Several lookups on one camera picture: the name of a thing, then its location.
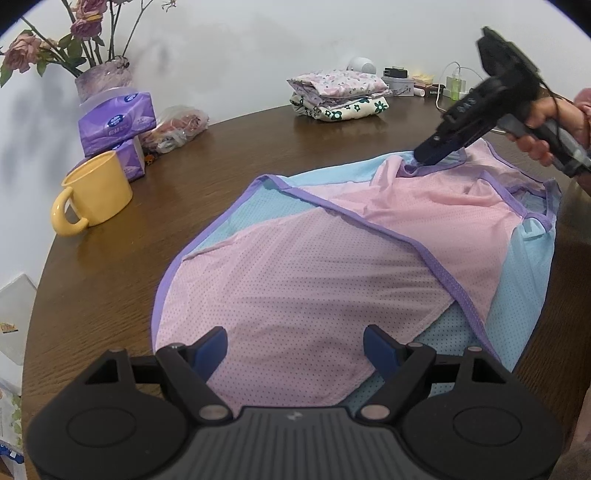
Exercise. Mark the white robot-shaped speaker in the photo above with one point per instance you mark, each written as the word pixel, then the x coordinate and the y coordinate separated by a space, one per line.
pixel 362 64

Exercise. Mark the green spray bottle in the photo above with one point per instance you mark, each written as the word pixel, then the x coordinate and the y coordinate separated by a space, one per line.
pixel 456 86

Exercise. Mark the clear plastic snack bag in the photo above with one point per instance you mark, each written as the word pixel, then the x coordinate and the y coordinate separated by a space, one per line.
pixel 178 124

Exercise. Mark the person's right hand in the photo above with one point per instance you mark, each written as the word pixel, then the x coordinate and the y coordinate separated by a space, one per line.
pixel 542 110

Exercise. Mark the grey metal tin box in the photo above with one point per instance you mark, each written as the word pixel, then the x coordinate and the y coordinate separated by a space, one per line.
pixel 399 86

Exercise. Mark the pink and blue mesh garment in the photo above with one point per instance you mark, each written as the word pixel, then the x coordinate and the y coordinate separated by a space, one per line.
pixel 323 277

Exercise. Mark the purple tissue pack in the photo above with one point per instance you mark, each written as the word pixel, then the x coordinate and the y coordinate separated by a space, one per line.
pixel 115 122
pixel 131 159

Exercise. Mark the black charger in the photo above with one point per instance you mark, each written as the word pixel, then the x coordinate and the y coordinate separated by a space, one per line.
pixel 395 72

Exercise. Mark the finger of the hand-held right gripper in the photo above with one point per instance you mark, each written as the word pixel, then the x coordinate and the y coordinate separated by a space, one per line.
pixel 429 146
pixel 438 158

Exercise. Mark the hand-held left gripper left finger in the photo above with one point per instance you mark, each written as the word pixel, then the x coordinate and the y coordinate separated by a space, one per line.
pixel 214 350

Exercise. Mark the purple mottled vase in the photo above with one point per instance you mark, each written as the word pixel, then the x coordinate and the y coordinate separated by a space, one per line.
pixel 101 81

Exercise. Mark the white flat box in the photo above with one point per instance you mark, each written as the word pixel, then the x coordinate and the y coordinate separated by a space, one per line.
pixel 14 314

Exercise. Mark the black long box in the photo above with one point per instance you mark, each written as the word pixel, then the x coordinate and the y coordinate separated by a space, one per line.
pixel 434 91

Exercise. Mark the person's right forearm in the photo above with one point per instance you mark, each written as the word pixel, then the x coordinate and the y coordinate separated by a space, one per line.
pixel 585 104

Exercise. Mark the printed package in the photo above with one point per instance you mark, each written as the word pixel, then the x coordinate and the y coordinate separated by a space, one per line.
pixel 9 415

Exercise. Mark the dried rose bouquet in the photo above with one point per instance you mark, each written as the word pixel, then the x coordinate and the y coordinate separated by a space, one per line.
pixel 85 25

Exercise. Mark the yellow mug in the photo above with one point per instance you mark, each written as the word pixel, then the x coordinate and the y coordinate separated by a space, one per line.
pixel 99 194

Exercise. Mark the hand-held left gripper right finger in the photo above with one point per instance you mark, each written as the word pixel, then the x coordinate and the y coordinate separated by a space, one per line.
pixel 376 347

